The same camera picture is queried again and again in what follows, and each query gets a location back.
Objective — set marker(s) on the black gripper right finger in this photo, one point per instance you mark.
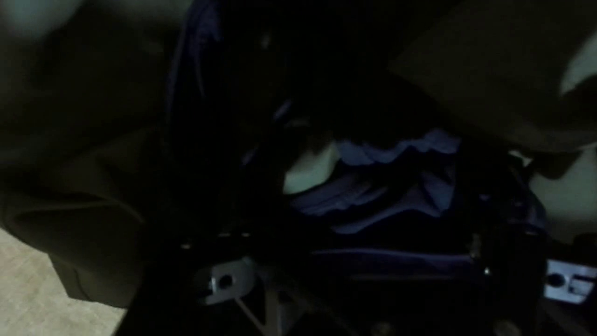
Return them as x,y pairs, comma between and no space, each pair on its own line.
542,285

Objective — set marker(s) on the dark olive green cloth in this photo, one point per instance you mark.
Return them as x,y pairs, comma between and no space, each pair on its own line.
83,89

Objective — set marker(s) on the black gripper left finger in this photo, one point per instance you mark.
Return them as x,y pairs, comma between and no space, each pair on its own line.
217,285

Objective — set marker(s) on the dark navy blue cloth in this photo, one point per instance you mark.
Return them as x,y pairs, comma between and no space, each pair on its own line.
283,119

